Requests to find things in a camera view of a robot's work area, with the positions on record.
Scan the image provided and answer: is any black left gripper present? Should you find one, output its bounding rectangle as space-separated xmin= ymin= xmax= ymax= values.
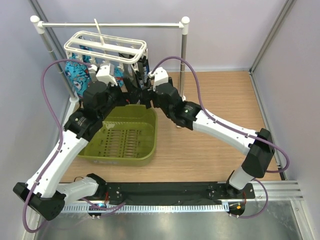
xmin=98 ymin=76 xmax=141 ymax=120

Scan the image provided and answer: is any black patterned sock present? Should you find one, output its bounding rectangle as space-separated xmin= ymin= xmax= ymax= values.
xmin=142 ymin=49 xmax=150 ymax=87
xmin=130 ymin=62 xmax=145 ymax=88

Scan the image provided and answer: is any white clip sock hanger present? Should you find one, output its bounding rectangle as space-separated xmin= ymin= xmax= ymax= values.
xmin=63 ymin=19 xmax=148 ymax=71

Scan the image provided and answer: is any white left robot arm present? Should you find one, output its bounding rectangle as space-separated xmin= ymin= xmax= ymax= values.
xmin=13 ymin=78 xmax=139 ymax=221

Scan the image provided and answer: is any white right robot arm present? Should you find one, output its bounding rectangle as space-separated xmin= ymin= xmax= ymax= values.
xmin=140 ymin=80 xmax=275 ymax=198

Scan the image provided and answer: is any green plastic basket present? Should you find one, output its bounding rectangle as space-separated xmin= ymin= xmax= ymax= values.
xmin=77 ymin=104 xmax=158 ymax=167

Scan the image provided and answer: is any grey striped sock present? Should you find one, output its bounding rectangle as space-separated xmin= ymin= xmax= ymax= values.
xmin=88 ymin=64 xmax=100 ymax=83

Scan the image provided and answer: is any blue shark pattern sock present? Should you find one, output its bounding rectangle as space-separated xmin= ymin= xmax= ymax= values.
xmin=64 ymin=61 xmax=92 ymax=99

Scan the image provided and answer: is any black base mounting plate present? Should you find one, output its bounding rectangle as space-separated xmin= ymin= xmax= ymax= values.
xmin=102 ymin=181 xmax=256 ymax=206

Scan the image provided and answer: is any white metal drying rack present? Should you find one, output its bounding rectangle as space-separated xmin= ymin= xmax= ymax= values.
xmin=29 ymin=15 xmax=191 ymax=128

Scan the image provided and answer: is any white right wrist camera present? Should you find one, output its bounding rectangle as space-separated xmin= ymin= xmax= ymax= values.
xmin=148 ymin=67 xmax=169 ymax=92

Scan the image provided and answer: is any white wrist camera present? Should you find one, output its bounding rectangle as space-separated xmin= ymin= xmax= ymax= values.
xmin=148 ymin=67 xmax=169 ymax=92
xmin=97 ymin=63 xmax=118 ymax=87

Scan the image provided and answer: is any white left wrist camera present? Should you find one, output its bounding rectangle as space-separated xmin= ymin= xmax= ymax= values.
xmin=97 ymin=63 xmax=118 ymax=87

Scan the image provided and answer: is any aluminium slotted rail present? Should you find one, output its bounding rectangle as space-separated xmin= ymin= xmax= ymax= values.
xmin=61 ymin=202 xmax=229 ymax=214

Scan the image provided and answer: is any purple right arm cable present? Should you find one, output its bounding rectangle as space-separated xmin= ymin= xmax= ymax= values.
xmin=149 ymin=56 xmax=291 ymax=174

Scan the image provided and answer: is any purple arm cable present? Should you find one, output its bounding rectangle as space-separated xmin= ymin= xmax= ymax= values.
xmin=22 ymin=59 xmax=98 ymax=234
xmin=149 ymin=56 xmax=291 ymax=174

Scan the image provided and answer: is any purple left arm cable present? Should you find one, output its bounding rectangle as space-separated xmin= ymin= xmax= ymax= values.
xmin=22 ymin=59 xmax=98 ymax=234

